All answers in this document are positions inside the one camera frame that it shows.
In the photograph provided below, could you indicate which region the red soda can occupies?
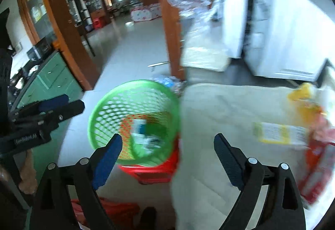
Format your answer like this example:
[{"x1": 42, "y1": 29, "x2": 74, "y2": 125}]
[{"x1": 298, "y1": 143, "x2": 334, "y2": 206}]

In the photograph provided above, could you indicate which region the clear plastic tray with label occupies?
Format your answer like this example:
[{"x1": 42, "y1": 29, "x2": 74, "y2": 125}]
[{"x1": 254, "y1": 122, "x2": 308, "y2": 147}]

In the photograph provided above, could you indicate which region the yellow snack bag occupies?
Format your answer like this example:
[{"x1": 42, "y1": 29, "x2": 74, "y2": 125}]
[{"x1": 287, "y1": 83, "x2": 325, "y2": 126}]

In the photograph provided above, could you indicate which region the red snack wrapper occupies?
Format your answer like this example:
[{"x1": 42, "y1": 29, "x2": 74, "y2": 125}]
[{"x1": 308, "y1": 113, "x2": 334, "y2": 145}]

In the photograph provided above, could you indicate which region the white blue milk carton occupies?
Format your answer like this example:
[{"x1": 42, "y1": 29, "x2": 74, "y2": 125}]
[{"x1": 131, "y1": 118, "x2": 166, "y2": 157}]

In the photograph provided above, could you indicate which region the person's left hand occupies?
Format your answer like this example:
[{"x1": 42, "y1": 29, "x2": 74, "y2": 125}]
[{"x1": 19, "y1": 149, "x2": 37, "y2": 195}]

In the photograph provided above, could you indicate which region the green side cabinet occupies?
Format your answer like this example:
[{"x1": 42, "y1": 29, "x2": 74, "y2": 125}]
[{"x1": 11, "y1": 52, "x2": 84, "y2": 111}]

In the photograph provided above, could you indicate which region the white quilted mat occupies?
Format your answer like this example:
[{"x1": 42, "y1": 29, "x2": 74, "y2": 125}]
[{"x1": 171, "y1": 82, "x2": 335, "y2": 230}]

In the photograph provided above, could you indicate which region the green plastic waste basket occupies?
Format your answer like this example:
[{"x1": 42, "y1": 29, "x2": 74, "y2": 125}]
[{"x1": 88, "y1": 80, "x2": 179, "y2": 167}]

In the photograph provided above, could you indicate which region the small red stool far room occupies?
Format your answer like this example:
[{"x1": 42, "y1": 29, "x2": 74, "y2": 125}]
[{"x1": 93, "y1": 16, "x2": 106, "y2": 29}]

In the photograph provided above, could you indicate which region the red plastic stool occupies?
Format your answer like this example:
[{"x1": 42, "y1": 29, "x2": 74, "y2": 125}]
[{"x1": 119, "y1": 139, "x2": 179, "y2": 185}]

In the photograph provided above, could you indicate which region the metal bar on floor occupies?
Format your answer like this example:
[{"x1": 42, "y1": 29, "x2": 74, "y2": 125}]
[{"x1": 147, "y1": 61, "x2": 170, "y2": 68}]

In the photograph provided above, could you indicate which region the plastic bag on floor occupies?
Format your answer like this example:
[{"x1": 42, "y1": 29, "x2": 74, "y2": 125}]
[{"x1": 151, "y1": 74, "x2": 186, "y2": 96}]

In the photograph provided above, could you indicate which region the polka dot play tent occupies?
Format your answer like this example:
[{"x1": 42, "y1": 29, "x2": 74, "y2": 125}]
[{"x1": 131, "y1": 3, "x2": 162, "y2": 23}]

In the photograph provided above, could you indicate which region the plastic bag of noodles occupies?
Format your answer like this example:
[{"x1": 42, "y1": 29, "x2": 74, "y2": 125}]
[{"x1": 180, "y1": 19, "x2": 231, "y2": 72}]

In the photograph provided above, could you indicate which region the crumpled clear bag on counter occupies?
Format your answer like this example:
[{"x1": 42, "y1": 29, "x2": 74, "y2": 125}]
[{"x1": 167, "y1": 0, "x2": 212, "y2": 18}]

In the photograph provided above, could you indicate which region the white microwave oven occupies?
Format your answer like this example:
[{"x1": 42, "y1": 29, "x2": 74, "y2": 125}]
[{"x1": 222, "y1": 0, "x2": 334, "y2": 81}]

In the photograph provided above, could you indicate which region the brown wooden door frame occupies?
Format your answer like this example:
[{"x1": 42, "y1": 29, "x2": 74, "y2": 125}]
[{"x1": 159, "y1": 0, "x2": 184, "y2": 80}]

